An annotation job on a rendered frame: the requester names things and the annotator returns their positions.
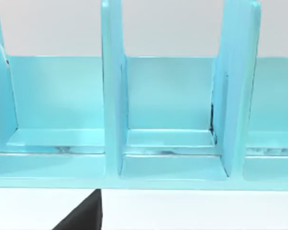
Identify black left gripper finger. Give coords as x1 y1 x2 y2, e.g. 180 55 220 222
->
51 188 103 230

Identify light blue rack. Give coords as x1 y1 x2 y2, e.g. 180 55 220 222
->
0 0 288 191

